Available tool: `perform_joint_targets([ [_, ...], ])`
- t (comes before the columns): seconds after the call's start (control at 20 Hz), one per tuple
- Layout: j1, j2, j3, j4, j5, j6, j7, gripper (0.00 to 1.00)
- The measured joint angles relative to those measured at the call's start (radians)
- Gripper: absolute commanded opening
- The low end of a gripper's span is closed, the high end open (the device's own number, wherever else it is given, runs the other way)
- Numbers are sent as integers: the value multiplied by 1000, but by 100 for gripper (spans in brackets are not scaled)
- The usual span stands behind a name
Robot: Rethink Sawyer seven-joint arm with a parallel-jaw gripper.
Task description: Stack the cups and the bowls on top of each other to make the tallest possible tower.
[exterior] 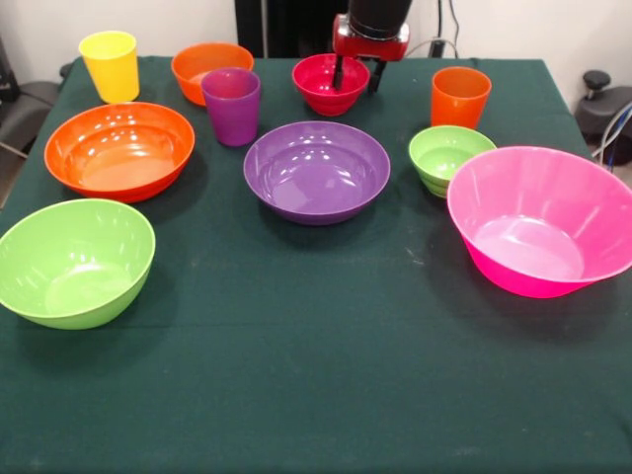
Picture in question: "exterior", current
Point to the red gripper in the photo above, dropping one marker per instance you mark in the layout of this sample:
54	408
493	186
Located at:
370	48

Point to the small red plastic bowl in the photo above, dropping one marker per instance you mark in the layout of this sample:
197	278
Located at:
318	91

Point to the purple plastic bowl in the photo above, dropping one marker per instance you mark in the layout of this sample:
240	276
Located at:
316	173

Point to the black power adapter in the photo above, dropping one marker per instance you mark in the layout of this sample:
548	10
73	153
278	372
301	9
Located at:
437	48

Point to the orange plastic cup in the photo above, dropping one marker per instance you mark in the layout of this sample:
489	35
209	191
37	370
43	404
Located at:
459	103

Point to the small green plastic bowl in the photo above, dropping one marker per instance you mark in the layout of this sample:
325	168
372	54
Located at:
434	158

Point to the purple plastic cup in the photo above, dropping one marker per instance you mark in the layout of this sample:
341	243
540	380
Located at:
232	113

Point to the small orange plastic bowl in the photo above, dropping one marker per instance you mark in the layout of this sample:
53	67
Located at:
197	64

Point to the large pink plastic bowl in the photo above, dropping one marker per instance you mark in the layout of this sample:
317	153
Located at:
533	222

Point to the yellow plastic cup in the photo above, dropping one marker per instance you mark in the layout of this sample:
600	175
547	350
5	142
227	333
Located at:
111	69

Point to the large orange plastic bowl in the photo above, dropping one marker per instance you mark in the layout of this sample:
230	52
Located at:
118	153

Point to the dark green tablecloth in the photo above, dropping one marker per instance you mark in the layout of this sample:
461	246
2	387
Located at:
316	370

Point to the grey office chair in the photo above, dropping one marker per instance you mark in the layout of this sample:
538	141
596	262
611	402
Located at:
29	106

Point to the large green plastic bowl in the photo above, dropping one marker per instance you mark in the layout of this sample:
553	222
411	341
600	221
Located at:
74	261

